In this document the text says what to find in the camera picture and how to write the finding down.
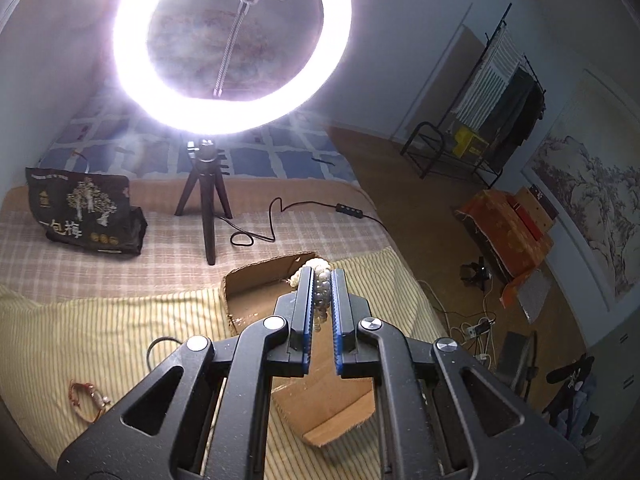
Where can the cardboard box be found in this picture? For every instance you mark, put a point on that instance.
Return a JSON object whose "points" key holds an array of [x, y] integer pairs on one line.
{"points": [[260, 305]]}

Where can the white power strip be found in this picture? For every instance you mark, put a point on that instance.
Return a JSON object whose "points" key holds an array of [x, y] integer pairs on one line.
{"points": [[472, 330]]}

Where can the orange patterned cloth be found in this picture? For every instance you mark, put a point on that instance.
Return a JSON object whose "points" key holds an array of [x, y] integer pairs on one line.
{"points": [[500, 230]]}

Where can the beige plaid blanket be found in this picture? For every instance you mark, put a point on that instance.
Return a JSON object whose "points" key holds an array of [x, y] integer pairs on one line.
{"points": [[165, 250]]}

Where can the landscape painting wall poster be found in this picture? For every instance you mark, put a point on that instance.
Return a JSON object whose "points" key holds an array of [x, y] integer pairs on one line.
{"points": [[590, 185]]}

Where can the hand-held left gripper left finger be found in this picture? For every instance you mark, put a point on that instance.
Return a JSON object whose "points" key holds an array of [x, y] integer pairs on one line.
{"points": [[306, 320]]}

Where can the black clothes rack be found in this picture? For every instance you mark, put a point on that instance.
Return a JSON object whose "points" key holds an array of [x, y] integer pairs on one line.
{"points": [[506, 15]]}

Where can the black printed snack bag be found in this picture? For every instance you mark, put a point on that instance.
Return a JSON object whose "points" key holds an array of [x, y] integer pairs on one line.
{"points": [[80, 210]]}

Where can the yellow striped blanket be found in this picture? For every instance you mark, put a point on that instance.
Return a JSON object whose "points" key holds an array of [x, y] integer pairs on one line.
{"points": [[100, 320]]}

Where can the black folded stand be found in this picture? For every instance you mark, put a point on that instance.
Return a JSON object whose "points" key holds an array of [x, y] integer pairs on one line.
{"points": [[515, 360]]}

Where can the yellow box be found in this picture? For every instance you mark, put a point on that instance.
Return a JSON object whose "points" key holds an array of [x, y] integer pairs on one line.
{"points": [[467, 140]]}

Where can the pile of dark clothes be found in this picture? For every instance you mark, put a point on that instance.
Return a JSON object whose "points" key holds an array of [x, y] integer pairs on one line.
{"points": [[575, 400]]}

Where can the black mini tripod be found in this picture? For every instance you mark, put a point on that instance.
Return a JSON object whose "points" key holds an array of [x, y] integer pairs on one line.
{"points": [[207, 195]]}

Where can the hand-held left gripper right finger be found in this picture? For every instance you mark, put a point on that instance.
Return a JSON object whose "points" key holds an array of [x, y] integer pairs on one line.
{"points": [[337, 320]]}

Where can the brown cardboard board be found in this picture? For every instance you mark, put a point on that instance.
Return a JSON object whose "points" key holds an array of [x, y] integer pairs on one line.
{"points": [[545, 210]]}

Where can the small black floor tripod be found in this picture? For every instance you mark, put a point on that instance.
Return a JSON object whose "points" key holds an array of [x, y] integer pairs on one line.
{"points": [[475, 272]]}

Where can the blue checked bed sheet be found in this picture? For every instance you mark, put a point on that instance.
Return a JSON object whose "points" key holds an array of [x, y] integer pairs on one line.
{"points": [[280, 160]]}

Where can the dark hanging clothes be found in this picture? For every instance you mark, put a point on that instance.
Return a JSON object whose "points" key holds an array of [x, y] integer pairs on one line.
{"points": [[515, 110]]}

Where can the grey mat piece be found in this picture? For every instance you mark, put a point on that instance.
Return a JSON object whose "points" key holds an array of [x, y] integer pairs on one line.
{"points": [[535, 295]]}

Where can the long red box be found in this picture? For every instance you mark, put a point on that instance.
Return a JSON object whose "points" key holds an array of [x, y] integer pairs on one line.
{"points": [[525, 217]]}

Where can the white striped towel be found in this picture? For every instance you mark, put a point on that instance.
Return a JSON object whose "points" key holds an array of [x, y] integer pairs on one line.
{"points": [[487, 85]]}

